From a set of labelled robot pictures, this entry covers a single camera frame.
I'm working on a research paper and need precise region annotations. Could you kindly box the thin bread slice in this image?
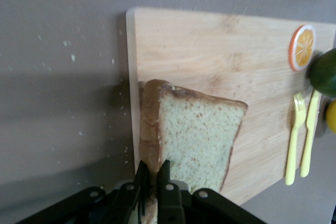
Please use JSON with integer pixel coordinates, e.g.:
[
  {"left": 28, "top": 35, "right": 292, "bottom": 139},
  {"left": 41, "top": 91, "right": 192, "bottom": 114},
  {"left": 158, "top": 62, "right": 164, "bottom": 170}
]
[{"left": 138, "top": 79, "right": 249, "bottom": 224}]

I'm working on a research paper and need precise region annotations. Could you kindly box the green avocado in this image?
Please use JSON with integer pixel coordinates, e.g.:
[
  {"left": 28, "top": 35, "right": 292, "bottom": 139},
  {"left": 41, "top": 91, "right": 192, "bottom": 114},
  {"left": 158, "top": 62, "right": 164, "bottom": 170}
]
[{"left": 307, "top": 48, "right": 336, "bottom": 98}]

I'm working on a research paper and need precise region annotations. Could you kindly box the yellow plastic fork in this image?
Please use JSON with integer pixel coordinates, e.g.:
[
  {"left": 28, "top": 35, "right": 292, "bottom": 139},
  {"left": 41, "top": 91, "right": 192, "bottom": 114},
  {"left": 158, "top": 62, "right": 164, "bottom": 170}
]
[{"left": 285, "top": 92, "right": 307, "bottom": 186}]

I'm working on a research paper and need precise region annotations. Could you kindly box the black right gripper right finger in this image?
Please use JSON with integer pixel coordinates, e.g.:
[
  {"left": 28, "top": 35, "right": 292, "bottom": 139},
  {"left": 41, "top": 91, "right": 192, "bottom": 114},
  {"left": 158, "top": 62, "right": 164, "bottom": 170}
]
[{"left": 156, "top": 159, "right": 184, "bottom": 224}]

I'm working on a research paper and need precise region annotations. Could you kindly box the wooden cutting board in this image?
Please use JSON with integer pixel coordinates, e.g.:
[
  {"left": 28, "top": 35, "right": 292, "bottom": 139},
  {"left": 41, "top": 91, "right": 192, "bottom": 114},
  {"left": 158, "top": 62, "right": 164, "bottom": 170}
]
[{"left": 125, "top": 7, "right": 336, "bottom": 206}]

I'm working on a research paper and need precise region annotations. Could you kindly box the orange slice toy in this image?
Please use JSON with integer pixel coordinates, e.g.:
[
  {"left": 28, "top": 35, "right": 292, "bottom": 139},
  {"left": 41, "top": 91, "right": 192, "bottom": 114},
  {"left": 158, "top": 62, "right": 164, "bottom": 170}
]
[{"left": 288, "top": 24, "right": 317, "bottom": 72}]

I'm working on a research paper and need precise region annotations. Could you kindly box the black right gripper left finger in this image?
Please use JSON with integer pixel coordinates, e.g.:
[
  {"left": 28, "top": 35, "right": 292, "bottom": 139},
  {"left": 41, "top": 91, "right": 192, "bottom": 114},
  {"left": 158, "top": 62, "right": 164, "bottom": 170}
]
[{"left": 104, "top": 160, "right": 149, "bottom": 224}]

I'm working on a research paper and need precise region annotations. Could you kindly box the yellow lemon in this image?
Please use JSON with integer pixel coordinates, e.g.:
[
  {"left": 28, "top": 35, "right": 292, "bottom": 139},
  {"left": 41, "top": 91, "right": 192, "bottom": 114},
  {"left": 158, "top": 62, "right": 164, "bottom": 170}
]
[{"left": 326, "top": 100, "right": 336, "bottom": 133}]

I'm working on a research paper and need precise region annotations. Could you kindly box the yellow plastic knife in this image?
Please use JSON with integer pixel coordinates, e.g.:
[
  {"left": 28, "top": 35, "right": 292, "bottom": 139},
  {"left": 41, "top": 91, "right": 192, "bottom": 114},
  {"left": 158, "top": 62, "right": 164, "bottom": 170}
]
[{"left": 300, "top": 89, "right": 322, "bottom": 178}]

